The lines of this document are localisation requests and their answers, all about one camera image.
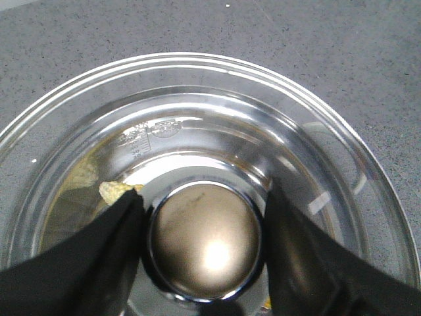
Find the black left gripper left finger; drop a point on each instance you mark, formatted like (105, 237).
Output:
(90, 273)

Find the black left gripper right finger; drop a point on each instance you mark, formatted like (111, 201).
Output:
(311, 274)

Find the yellow toy corn cob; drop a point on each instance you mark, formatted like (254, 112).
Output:
(113, 190)

